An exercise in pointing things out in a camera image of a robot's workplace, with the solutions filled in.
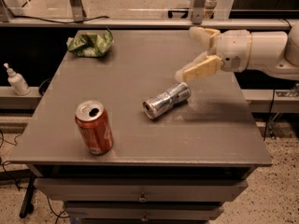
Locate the silver blue redbull can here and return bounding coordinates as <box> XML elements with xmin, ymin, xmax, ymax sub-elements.
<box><xmin>143</xmin><ymin>82</ymin><xmax>191</xmax><ymax>119</ymax></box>

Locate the crumpled green chip bag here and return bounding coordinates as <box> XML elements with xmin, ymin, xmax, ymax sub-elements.
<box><xmin>66</xmin><ymin>29</ymin><xmax>114</xmax><ymax>58</ymax></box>

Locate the white pump bottle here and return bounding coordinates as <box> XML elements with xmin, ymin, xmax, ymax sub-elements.
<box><xmin>4</xmin><ymin>63</ymin><xmax>30</xmax><ymax>96</ymax></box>

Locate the metal frame post right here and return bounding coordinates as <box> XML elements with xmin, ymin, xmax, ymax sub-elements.
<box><xmin>191</xmin><ymin>0</ymin><xmax>206</xmax><ymax>24</ymax></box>

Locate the black cable on ledge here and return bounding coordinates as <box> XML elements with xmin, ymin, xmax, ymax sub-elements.
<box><xmin>6</xmin><ymin>7</ymin><xmax>110</xmax><ymax>25</ymax></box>

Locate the grey drawer cabinet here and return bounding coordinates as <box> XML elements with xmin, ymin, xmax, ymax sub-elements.
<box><xmin>35</xmin><ymin>178</ymin><xmax>248</xmax><ymax>224</ymax></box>

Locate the red soda can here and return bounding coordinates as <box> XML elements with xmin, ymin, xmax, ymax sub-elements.
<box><xmin>75</xmin><ymin>100</ymin><xmax>113</xmax><ymax>155</ymax></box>

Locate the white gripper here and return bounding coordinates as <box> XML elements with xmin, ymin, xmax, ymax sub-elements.
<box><xmin>175</xmin><ymin>26</ymin><xmax>251</xmax><ymax>82</ymax></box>

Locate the metal frame post left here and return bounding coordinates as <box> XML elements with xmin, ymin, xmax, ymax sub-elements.
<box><xmin>69</xmin><ymin>0</ymin><xmax>86</xmax><ymax>22</ymax></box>

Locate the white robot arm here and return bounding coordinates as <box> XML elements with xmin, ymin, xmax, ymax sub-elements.
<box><xmin>175</xmin><ymin>23</ymin><xmax>299</xmax><ymax>82</ymax></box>

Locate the metal frame post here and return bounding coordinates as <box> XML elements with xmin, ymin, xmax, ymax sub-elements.
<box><xmin>69</xmin><ymin>0</ymin><xmax>86</xmax><ymax>22</ymax></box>
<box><xmin>191</xmin><ymin>0</ymin><xmax>206</xmax><ymax>24</ymax></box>

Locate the black floor cable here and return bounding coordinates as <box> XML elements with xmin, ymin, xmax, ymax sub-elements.
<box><xmin>0</xmin><ymin>129</ymin><xmax>71</xmax><ymax>221</ymax></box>

